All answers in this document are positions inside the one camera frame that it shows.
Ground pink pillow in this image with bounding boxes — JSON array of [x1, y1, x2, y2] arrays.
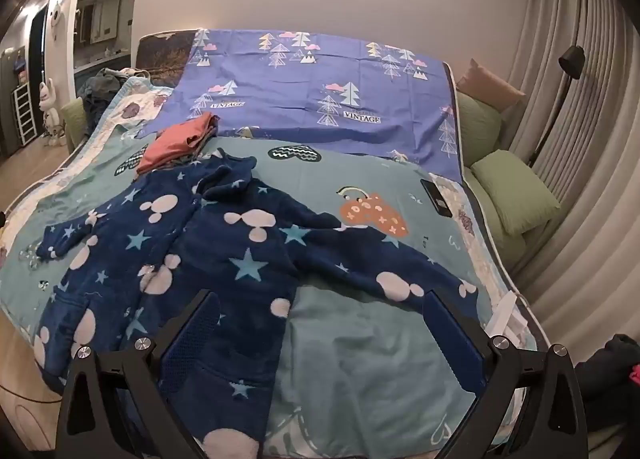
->
[[456, 58, 526, 112]]

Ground teal printed quilt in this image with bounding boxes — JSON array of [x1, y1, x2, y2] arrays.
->
[[0, 74, 541, 459]]

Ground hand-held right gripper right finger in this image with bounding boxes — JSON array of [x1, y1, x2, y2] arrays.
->
[[422, 288, 591, 459]]

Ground white rabbit figurine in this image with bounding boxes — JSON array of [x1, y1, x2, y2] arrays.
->
[[39, 79, 66, 147]]

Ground purple tree-print sheet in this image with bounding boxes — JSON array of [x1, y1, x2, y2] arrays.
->
[[142, 28, 463, 180]]

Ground black phone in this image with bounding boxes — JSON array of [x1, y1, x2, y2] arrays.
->
[[420, 179, 453, 218]]

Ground dark cabinet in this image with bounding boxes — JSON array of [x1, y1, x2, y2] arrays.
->
[[0, 45, 26, 157]]

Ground folded coral clothes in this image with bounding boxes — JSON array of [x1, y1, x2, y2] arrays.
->
[[136, 112, 221, 175]]

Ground white wall cabinet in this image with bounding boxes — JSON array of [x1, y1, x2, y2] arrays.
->
[[75, 0, 133, 45]]

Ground navy star-print fleece onesie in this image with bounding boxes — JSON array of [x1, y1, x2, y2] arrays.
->
[[31, 152, 483, 452]]

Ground black floor lamp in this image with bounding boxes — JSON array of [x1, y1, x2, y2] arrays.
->
[[527, 45, 586, 165]]

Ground beige curtain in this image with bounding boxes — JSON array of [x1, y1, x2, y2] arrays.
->
[[492, 0, 640, 340]]

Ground white bear wall decoration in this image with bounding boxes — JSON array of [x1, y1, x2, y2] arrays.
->
[[49, 0, 69, 36]]

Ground dark cloth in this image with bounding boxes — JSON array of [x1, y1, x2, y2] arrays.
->
[[575, 334, 640, 402]]

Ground white rack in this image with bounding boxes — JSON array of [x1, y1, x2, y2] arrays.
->
[[14, 84, 37, 145]]

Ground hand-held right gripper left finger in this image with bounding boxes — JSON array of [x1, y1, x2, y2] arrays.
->
[[54, 288, 224, 459]]

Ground pile of denim clothes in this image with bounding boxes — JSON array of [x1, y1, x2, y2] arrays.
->
[[75, 68, 151, 140]]

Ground light green pillow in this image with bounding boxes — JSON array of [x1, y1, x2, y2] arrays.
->
[[470, 149, 562, 236]]

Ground dark patterned cushion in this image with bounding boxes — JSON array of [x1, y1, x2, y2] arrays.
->
[[136, 30, 198, 87]]

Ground green cushion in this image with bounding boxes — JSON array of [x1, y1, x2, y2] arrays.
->
[[61, 98, 88, 150], [456, 89, 503, 167]]

